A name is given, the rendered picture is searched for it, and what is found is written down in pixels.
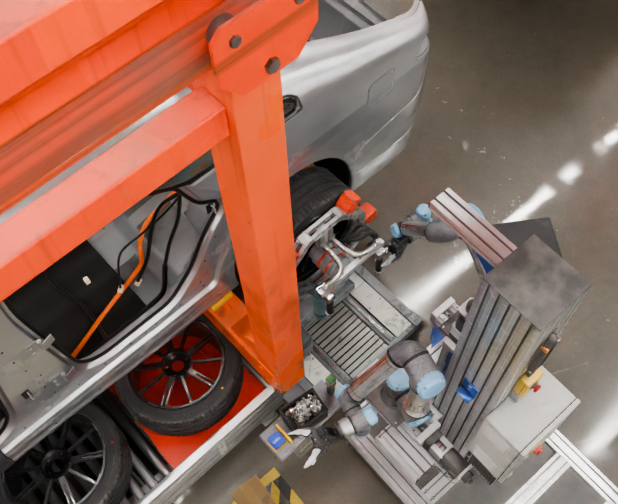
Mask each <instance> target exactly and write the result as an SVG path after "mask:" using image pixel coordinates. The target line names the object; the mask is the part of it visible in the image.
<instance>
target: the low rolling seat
mask: <svg viewBox="0 0 618 504"><path fill-rule="evenodd" d="M493 227H495V228H496V229H497V230H498V231H499V232H500V233H501V234H503V235H504V236H505V237H506V238H507V239H508V240H509V241H511V242H512V243H513V244H514V245H515V246H516V247H517V248H518V247H519V246H520V245H521V244H522V243H524V242H525V241H526V240H527V239H528V238H530V237H531V236H532V235H533V234H535V235H536V236H537V237H538V238H539V239H541V240H542V241H543V242H544V243H545V244H546V245H548V246H549V247H550V248H551V249H552V250H553V251H555V252H556V253H557V254H558V255H559V256H560V257H562V254H561V251H560V247H559V244H558V241H557V238H556V235H555V232H554V229H553V226H552V223H551V220H550V218H549V217H546V218H538V219H529V220H521V221H513V222H504V223H496V224H493ZM562 258H563V257H562Z"/></svg>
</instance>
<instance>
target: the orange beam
mask: <svg viewBox="0 0 618 504"><path fill-rule="evenodd" d="M229 135H230V129H229V124H228V118H227V113H226V107H225V105H224V104H222V103H221V102H220V101H219V100H218V99H217V98H216V97H214V96H213V95H212V94H211V93H210V92H209V91H208V90H206V89H205V88H204V87H203V86H199V87H198V88H196V89H195V90H193V91H192V92H191V93H189V94H188V95H186V96H185V97H183V98H182V99H181V100H179V101H178V102H176V103H175V104H173V105H172V106H170V107H169V108H168V109H166V110H165V111H163V112H162V113H160V114H159V115H157V116H156V117H155V118H153V119H152V120H150V121H149V122H147V123H146V124H144V125H143V126H142V127H140V128H139V129H137V130H136V131H134V132H133V133H132V134H130V135H129V136H127V137H126V138H124V139H123V140H121V141H120V142H119V143H117V144H116V145H114V146H113V147H111V148H110V149H108V150H107V151H106V152H104V153H103V154H101V155H100V156H98V157H97V158H95V159H94V160H93V161H91V162H90V163H88V164H87V165H85V166H84V167H82V168H81V169H80V170H78V171H77V172H75V173H74V174H72V175H71V176H69V177H68V178H67V179H65V180H64V181H62V182H61V183H59V184H58V185H57V186H55V187H54V188H52V189H51V190H49V191H48V192H46V193H45V194H44V195H42V196H41V197H39V198H38V199H36V200H35V201H33V202H32V203H31V204H29V205H28V206H26V207H25V208H23V209H22V210H20V211H19V212H18V213H16V214H15V215H13V216H12V217H10V218H9V219H7V220H6V221H5V222H3V223H2V224H0V302H2V301H3V300H4V299H6V298H7V297H9V296H10V295H11V294H13V293H14V292H15V291H17V290H18V289H20V288H21V287H22V286H24V285H25V284H26V283H28V282H29V281H30V280H32V279H33V278H35V277H36V276H37V275H39V274H40V273H41V272H43V271H44V270H46V269H47V268H48V267H50V266H51V265H52V264H54V263H55V262H57V261H58V260H59V259H61V258H62V257H63V256H65V255H66V254H67V253H69V252H70V251H72V250H73V249H74V248H76V247H77V246H78V245H80V244H81V243H83V242H84V241H85V240H87V239H88V238H89V237H91V236H92V235H94V234H95V233H96V232H98V231H99V230H100V229H102V228H103V227H104V226H106V225H107V224H109V223H110V222H111V221H113V220H114V219H115V218H117V217H118V216H120V215H121V214H122V213H124V212H125V211H126V210H128V209H129V208H130V207H132V206H133V205H135V204H136V203H137V202H139V201H140V200H141V199H143V198H144V197H146V196H147V195H148V194H150V193H151V192H152V191H154V190H155V189H156V188H158V187H159V186H161V185H162V184H163V183H165V182H166V181H167V180H169V179H170V178H172V177H173V176H174V175H176V174H177V173H178V172H180V171H181V170H182V169H184V168H185V167H187V166H188V165H189V164H191V163H192V162H193V161H195V160H196V159H198V158H199V157H200V156H202V155H203V154H204V153H206V152H207V151H208V150H210V149H211V148H213V147H214V146H215V145H217V144H218V143H219V142H221V141H222V140H224V139H225V138H226V137H228V136H229Z"/></svg>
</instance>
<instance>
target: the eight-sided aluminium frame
mask: <svg viewBox="0 0 618 504"><path fill-rule="evenodd" d="M365 216H366V215H365V211H363V210H362V209H361V208H360V207H359V206H357V207H356V209H355V211H354V213H351V214H348V215H347V214H346V213H345V212H344V211H343V210H342V209H341V208H339V207H338V206H336V207H333V208H332V209H330V210H329V211H328V212H327V213H326V214H325V215H324V216H322V217H321V218H320V219H319V220H317V221H316V222H315V223H314V224H313V225H311V226H310V227H309V228H308V229H306V230H304V231H303V232H302V233H301V234H300V235H299V237H298V238H297V240H296V242H295V243H294V247H295V251H296V252H297V251H298V250H299V248H300V247H301V245H303V246H302V247H301V249H300V250H299V252H298V254H299V255H300V256H299V258H298V259H297V261H296V267H297V266H298V264H299V263H300V261H301V260H302V258H303V257H304V255H305V254H306V252H307V251H308V249H309V247H310V246H311V245H312V244H313V243H314V242H315V241H316V240H318V239H319V238H320V237H321V236H322V235H323V234H325V233H326V232H327V231H328V230H329V229H331V228H332V227H333V226H335V225H336V224H337V223H338V222H340V221H342V220H351V227H352V226H353V225H354V224H355V223H357V222H361V223H363V224H364V223H365ZM331 218H332V219H331ZM329 219H331V220H330V221H329V222H328V223H326V222H327V221H328V220H329ZM323 223H326V224H325V225H324V226H323V227H322V228H320V229H319V230H318V231H317V232H315V231H316V229H317V228H318V227H319V226H321V225H322V224H323ZM313 232H315V233H314V234H313V235H312V236H310V235H311V234H312V233H313ZM358 242H359V241H356V242H351V243H352V245H351V246H349V247H348V248H349V249H351V250H354V248H355V247H356V245H357V244H358ZM323 273H324V272H323V271H322V270H321V269H319V270H317V271H316V272H315V273H314V274H313V275H311V276H310V277H309V278H308V279H306V280H305V281H301V282H297V284H298V296H301V295H305V294H310V293H312V289H313V288H314V286H316V285H318V284H321V283H322V282H325V281H326V280H327V279H328V278H329V277H328V276H327V275H326V274H324V275H323V276H322V277H321V278H319V279H318V280H317V281H316V282H315V283H313V281H314V280H315V279H317V278H318V277H319V276H320V275H322V274H323Z"/></svg>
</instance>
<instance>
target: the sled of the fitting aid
mask: <svg viewBox="0 0 618 504"><path fill-rule="evenodd" d="M354 289H355V283H354V282H353V281H352V280H351V279H350V278H348V279H347V280H346V281H345V285H344V286H343V287H341V288H340V289H339V290H338V291H337V292H336V293H335V294H336V298H335V299H334V306H336V305H337V304H338V303H339V302H340V301H341V300H342V299H344V298H345V297H346V296H347V295H348V294H349V293H350V292H352V291H353V290H354ZM318 320H319V319H316V318H315V317H314V315H313V312H312V313H311V314H310V315H309V316H308V317H307V318H305V319H304V320H303V321H302V322H301V326H303V327H304V329H305V330H306V331H307V330H308V329H309V328H310V327H311V326H313V325H314V324H315V323H316V322H317V321H318Z"/></svg>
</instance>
